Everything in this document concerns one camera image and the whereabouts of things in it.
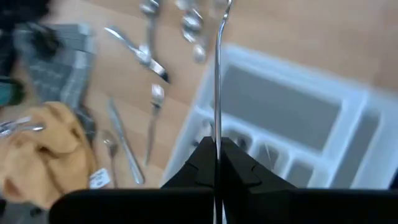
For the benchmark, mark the yellow cloth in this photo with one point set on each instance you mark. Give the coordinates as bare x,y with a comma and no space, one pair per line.
46,161

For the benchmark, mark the silver knife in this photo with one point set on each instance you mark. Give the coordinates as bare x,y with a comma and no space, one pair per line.
122,39
130,158

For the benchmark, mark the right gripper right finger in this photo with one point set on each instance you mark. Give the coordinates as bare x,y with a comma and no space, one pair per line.
239,174

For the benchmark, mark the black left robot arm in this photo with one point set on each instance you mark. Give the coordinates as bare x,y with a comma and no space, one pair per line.
18,12

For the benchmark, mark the white cutlery organizer tray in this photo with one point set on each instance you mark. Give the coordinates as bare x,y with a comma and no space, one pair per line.
354,99

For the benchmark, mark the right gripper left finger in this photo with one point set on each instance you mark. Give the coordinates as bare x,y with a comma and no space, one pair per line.
199,168

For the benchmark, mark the grey checked cloth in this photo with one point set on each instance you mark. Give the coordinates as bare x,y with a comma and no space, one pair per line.
62,62

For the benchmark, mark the green glass water bottle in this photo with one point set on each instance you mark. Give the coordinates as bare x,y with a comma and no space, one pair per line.
11,93

